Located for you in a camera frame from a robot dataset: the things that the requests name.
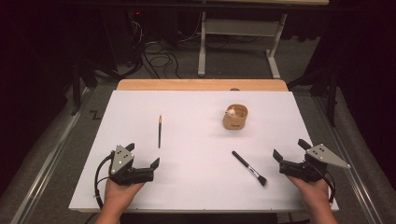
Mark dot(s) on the person's left hand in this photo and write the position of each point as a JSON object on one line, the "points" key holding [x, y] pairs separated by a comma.
{"points": [[120, 193]]}

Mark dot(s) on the white-framed desk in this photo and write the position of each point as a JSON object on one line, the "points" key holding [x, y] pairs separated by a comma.
{"points": [[239, 28]]}

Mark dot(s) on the aluminium floor rail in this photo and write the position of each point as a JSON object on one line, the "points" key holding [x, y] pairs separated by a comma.
{"points": [[358, 183], [46, 168]]}

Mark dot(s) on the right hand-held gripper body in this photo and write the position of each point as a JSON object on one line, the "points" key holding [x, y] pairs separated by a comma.
{"points": [[306, 166]]}

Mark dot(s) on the dark equipment box red light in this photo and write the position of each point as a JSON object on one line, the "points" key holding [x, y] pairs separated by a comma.
{"points": [[124, 34]]}

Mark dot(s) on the light wooden table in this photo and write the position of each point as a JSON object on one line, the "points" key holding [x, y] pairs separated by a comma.
{"points": [[202, 84]]}

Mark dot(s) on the grey table grommet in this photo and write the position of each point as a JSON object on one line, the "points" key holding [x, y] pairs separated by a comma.
{"points": [[234, 89]]}

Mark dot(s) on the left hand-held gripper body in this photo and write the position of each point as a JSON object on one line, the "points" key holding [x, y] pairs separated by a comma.
{"points": [[124, 174]]}

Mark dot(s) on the black makeup brush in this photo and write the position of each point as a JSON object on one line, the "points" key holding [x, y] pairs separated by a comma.
{"points": [[249, 168]]}

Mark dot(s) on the person's right hand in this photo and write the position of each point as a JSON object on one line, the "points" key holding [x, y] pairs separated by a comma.
{"points": [[311, 191]]}

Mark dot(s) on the round wooden pen holder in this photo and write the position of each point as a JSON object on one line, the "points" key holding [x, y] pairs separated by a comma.
{"points": [[235, 119]]}

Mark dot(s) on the white table board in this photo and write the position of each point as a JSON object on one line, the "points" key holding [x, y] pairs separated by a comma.
{"points": [[199, 124]]}

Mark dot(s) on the black metal stand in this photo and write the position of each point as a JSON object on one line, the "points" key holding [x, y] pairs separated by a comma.
{"points": [[77, 87], [331, 93]]}

